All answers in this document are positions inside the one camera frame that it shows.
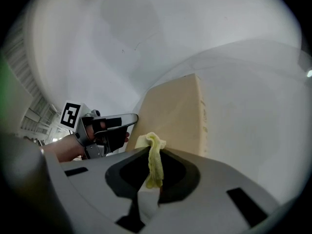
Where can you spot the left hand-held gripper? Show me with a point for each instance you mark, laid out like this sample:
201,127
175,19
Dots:
70,114

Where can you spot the tan cutting board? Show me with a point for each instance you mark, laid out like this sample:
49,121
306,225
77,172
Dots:
170,116

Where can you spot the person's left hand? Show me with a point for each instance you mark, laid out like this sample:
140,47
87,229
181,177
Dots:
90,133

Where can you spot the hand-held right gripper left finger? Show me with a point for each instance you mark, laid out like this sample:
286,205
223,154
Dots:
92,191

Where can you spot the yellow-green cloth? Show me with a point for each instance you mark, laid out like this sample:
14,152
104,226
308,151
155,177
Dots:
154,160

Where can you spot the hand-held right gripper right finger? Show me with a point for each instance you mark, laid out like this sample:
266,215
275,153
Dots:
207,203

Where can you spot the person's left forearm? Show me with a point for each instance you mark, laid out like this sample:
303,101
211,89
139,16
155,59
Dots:
65,146

